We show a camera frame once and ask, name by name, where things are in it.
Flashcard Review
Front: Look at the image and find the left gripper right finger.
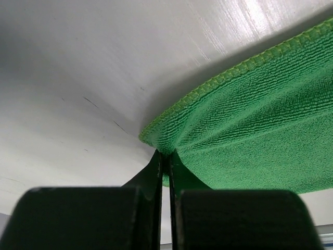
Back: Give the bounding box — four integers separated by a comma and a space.
166, 153, 323, 249

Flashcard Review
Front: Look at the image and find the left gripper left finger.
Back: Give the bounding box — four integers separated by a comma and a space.
1, 152, 163, 249

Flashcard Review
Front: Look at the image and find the green towel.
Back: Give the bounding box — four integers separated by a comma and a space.
139, 19, 332, 193

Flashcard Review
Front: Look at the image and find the aluminium front rail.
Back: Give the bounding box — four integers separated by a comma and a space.
316, 224, 333, 250

